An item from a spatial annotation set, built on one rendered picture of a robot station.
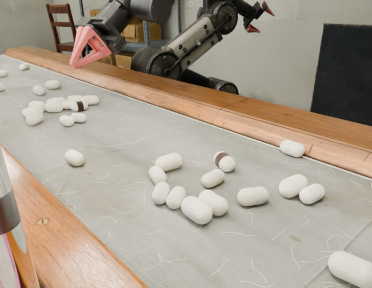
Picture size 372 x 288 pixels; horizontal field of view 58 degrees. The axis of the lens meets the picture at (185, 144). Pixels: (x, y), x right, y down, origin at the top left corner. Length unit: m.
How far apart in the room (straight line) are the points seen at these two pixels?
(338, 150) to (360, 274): 0.22
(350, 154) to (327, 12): 2.11
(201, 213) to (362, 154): 0.23
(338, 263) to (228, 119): 0.34
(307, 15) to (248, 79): 0.69
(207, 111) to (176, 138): 0.10
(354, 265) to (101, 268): 0.19
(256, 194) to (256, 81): 2.53
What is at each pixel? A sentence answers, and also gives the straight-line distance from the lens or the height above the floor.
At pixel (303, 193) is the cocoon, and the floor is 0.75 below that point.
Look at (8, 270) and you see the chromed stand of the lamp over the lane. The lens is 0.23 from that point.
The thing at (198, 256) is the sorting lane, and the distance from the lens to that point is 0.31.
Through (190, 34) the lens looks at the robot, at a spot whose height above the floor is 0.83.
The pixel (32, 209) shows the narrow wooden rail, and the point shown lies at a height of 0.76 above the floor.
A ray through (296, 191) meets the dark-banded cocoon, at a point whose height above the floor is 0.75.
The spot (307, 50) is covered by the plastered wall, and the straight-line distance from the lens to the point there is 2.62.
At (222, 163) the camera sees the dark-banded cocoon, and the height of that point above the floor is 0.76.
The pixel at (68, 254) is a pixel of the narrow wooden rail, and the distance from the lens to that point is 0.29.
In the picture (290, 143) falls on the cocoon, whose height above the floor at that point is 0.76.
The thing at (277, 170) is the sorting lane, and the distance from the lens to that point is 0.44.
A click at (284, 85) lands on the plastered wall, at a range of 2.74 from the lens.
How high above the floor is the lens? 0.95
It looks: 24 degrees down
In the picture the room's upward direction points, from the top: 2 degrees counter-clockwise
